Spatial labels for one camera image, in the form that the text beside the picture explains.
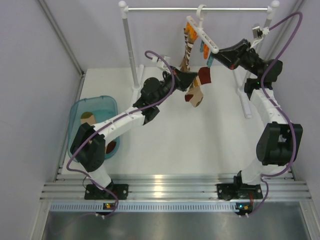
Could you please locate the orange clothes peg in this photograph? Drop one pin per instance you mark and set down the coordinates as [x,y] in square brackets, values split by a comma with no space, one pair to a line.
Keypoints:
[189,29]
[206,51]
[193,35]

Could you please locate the perforated cable duct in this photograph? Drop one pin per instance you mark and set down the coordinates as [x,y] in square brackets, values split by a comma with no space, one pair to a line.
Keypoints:
[150,207]

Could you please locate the teal clothes peg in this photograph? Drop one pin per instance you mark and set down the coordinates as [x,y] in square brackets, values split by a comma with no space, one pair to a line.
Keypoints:
[202,47]
[210,60]

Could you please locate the tan striped sock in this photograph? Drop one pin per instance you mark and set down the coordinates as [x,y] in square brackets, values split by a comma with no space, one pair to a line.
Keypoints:
[194,95]
[89,118]

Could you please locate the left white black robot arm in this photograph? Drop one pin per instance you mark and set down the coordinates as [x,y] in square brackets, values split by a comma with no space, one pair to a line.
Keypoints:
[89,145]

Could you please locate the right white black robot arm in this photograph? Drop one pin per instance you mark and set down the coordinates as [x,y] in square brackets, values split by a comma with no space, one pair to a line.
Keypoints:
[280,140]

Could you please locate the aluminium mounting rail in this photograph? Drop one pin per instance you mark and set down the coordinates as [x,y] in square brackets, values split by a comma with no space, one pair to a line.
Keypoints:
[175,187]

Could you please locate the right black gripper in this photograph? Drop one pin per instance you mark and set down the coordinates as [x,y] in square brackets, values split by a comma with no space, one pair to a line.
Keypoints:
[231,60]

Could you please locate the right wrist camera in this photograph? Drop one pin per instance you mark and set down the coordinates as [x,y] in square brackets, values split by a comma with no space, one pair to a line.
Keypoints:
[259,34]

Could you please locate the white clip hanger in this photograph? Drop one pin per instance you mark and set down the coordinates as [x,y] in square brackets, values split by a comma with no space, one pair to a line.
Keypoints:
[199,30]

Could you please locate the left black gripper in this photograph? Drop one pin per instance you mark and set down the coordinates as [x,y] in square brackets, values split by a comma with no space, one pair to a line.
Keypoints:
[183,79]

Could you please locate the teal plastic basin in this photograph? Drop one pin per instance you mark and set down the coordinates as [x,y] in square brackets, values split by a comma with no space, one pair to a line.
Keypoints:
[103,108]

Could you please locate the brown white striped sock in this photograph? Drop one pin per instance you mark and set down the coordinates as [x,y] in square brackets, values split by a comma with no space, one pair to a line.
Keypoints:
[189,41]

